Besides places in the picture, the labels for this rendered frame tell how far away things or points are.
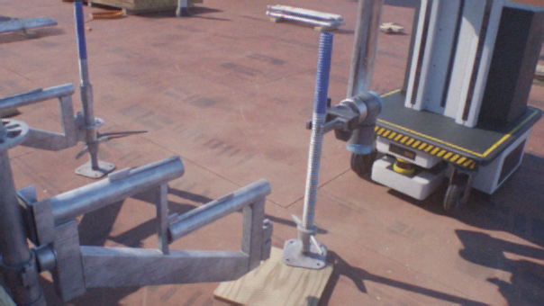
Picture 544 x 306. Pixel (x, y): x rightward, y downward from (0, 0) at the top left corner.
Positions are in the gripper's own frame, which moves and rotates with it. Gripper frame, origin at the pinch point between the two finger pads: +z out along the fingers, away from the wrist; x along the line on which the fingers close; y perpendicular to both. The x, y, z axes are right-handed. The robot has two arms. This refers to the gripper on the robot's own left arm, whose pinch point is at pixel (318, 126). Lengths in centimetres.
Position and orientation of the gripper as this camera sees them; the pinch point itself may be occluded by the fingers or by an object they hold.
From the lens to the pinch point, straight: 140.4
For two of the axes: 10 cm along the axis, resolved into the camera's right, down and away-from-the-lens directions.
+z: -6.4, 3.0, -7.1
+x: 7.6, 3.2, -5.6
